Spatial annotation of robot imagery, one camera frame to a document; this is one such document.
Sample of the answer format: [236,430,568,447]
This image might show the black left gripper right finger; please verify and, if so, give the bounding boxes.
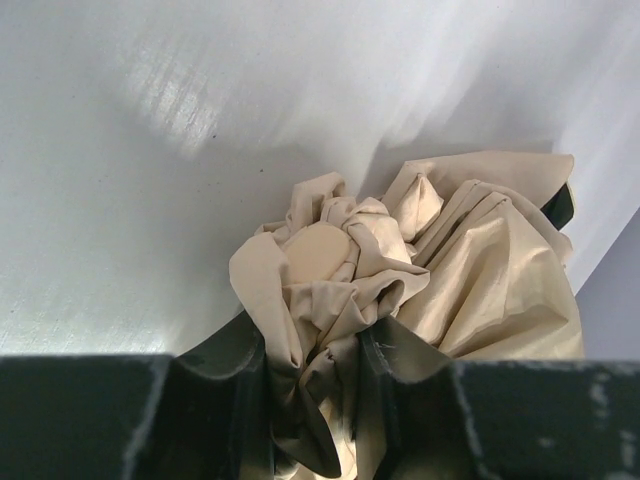
[357,318,639,479]

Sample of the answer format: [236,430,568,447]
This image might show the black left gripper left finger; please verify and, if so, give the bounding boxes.
[1,314,274,479]

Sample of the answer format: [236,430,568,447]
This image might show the beige and black folding umbrella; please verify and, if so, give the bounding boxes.
[229,151,584,479]

